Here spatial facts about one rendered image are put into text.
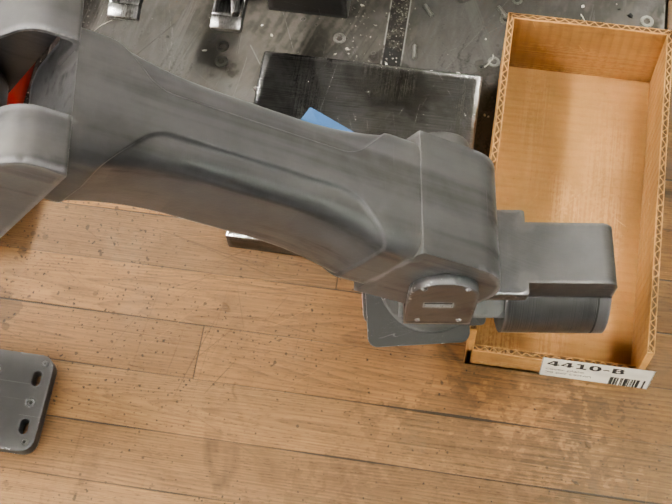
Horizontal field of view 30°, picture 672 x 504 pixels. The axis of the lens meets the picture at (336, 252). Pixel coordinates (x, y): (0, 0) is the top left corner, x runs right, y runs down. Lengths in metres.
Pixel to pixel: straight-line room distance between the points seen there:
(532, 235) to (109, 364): 0.36
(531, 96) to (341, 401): 0.28
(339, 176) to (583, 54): 0.43
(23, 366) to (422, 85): 0.36
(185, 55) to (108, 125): 0.50
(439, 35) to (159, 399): 0.36
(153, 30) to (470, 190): 0.46
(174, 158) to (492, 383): 0.41
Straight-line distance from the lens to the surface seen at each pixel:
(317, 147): 0.58
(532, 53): 0.98
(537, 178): 0.95
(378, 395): 0.88
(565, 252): 0.68
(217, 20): 0.93
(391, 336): 0.80
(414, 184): 0.60
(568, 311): 0.70
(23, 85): 1.02
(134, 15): 0.94
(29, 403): 0.91
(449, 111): 0.95
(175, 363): 0.90
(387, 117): 0.95
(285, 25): 1.02
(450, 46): 1.01
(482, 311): 0.69
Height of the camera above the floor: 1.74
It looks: 66 degrees down
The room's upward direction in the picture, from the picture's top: 5 degrees counter-clockwise
